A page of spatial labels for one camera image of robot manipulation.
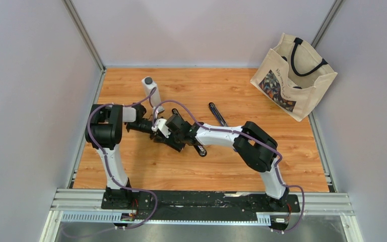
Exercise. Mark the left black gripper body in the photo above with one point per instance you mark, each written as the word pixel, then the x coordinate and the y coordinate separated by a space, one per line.
pixel 148 125

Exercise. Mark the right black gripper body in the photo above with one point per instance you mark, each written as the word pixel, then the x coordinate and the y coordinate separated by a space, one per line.
pixel 176 141

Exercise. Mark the black stapler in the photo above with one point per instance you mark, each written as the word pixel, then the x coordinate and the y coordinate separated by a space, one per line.
pixel 199 148

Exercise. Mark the blue stapler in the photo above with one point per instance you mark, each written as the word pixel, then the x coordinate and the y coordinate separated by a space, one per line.
pixel 217 114

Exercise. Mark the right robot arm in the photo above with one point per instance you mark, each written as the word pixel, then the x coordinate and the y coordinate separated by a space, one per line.
pixel 256 148

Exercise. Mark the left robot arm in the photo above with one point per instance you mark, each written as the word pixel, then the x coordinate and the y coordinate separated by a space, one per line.
pixel 104 133

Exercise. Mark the white plastic bottle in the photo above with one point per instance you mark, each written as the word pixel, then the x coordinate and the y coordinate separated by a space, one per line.
pixel 151 90

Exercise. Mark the beige canvas tote bag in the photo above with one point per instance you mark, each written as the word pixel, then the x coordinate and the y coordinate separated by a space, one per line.
pixel 294 76

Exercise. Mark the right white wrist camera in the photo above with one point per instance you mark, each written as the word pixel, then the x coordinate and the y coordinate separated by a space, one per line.
pixel 163 128

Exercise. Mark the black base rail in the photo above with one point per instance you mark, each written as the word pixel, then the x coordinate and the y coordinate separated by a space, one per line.
pixel 210 205

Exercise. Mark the white slotted cable duct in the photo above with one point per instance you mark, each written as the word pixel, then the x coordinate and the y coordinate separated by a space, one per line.
pixel 120 217

